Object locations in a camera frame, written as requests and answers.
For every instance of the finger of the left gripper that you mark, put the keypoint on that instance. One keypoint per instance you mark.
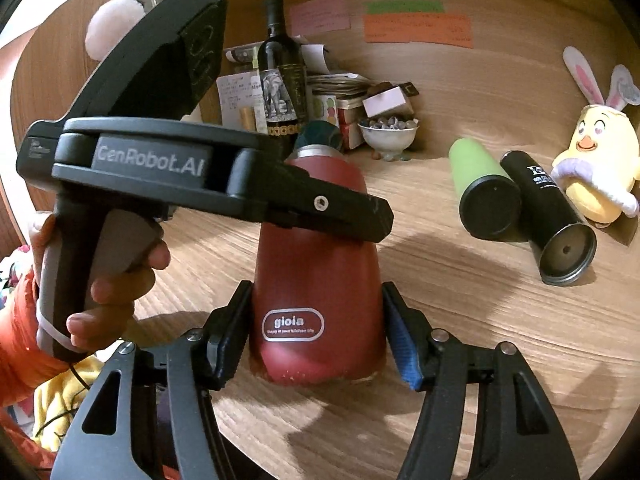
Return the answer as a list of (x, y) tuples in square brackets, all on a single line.
[(325, 194)]

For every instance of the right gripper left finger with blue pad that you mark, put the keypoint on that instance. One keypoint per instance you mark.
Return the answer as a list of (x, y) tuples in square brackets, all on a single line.
[(151, 407)]

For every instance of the red thermos cup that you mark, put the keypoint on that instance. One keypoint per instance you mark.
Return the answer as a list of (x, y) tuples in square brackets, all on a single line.
[(317, 303)]

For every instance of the dark green hexagonal cup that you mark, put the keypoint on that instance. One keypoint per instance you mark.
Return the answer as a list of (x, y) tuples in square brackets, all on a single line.
[(322, 133)]

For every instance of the green thermos cup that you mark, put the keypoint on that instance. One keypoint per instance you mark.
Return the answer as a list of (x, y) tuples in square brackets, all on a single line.
[(489, 201)]

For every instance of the black thermos cup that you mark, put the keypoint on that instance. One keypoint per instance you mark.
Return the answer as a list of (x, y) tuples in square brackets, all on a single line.
[(563, 243)]

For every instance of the left hand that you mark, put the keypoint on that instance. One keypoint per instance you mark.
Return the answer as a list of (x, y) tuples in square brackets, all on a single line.
[(113, 294)]

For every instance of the yellow cylindrical stick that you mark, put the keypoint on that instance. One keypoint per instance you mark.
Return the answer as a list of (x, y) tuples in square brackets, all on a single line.
[(248, 120)]

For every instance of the white bowl with pebbles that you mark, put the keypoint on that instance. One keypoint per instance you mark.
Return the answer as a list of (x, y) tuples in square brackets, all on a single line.
[(391, 139)]

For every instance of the stack of books and papers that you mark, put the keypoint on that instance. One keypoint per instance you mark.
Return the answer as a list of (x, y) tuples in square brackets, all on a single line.
[(332, 95)]

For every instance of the dark wine bottle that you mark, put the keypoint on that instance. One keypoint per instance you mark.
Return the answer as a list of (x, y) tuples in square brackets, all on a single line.
[(283, 77)]

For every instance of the white paper note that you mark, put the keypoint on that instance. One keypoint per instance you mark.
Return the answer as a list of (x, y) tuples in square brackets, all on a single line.
[(234, 92)]

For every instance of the white fluffy pompom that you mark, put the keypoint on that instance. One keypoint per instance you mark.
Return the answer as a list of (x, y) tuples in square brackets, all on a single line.
[(111, 22)]

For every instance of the pink sticky note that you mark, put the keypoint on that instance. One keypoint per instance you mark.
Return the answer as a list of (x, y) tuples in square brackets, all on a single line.
[(318, 16)]

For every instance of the green sticky note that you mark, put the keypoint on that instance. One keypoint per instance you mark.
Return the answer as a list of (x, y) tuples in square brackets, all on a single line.
[(404, 6)]

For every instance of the orange sticky note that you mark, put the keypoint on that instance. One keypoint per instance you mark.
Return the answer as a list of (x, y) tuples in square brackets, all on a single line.
[(424, 27)]

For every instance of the yellow chick plush toy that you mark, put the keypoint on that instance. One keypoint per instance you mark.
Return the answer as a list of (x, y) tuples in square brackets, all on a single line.
[(600, 166)]

